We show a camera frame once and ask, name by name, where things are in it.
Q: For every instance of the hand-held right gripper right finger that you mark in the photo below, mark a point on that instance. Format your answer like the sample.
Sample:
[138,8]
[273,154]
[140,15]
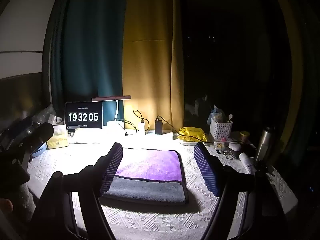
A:
[208,171]

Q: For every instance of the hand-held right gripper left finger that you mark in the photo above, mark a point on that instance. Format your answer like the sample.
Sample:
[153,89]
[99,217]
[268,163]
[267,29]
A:
[112,170]

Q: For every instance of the purple and grey towel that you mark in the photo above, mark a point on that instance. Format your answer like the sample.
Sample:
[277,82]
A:
[150,165]

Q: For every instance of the person's left hand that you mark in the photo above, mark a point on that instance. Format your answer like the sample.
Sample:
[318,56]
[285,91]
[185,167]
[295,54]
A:
[5,205]

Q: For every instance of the blue tape roll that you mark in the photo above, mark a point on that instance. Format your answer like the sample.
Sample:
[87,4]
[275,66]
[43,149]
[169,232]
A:
[40,150]

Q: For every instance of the small white case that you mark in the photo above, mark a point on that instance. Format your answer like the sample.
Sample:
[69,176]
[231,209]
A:
[234,146]

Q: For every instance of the white tube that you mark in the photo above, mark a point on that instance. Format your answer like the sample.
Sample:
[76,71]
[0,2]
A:
[246,161]

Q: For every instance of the yellow plastic packet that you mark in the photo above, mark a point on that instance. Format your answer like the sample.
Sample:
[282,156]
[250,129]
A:
[192,133]

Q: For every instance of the yellow tissue pack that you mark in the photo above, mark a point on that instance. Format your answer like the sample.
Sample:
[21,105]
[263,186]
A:
[58,138]

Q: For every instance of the white perforated storage basket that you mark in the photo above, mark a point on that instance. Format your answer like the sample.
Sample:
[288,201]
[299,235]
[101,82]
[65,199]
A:
[220,129]

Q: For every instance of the clear plastic bag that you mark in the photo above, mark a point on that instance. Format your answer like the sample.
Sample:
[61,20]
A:
[46,115]

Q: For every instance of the gold lidded jar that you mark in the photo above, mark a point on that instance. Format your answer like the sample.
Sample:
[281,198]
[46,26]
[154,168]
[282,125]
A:
[244,135]

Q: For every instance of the white charger plug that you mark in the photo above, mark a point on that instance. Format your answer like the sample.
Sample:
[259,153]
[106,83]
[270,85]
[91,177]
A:
[141,128]

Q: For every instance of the white power strip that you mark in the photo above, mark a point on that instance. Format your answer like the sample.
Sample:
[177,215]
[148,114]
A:
[151,132]

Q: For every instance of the white desk lamp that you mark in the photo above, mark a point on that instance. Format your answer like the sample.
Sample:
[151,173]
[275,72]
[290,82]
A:
[117,112]

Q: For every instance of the tablet clock display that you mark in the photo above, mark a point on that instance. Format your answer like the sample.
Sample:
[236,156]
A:
[83,116]

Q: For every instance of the black power adapter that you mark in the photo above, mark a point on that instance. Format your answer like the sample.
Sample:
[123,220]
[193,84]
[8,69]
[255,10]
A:
[158,128]

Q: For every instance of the white textured tablecloth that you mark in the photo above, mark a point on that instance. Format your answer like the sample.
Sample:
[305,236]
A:
[155,217]

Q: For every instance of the stainless steel thermos bottle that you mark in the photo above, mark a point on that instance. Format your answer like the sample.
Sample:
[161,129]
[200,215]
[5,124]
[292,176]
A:
[265,141]

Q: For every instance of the yellow curtain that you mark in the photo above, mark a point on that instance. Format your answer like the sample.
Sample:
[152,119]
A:
[152,50]

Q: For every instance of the teal curtain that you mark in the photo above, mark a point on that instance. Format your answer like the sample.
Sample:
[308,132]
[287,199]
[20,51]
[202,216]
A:
[90,42]

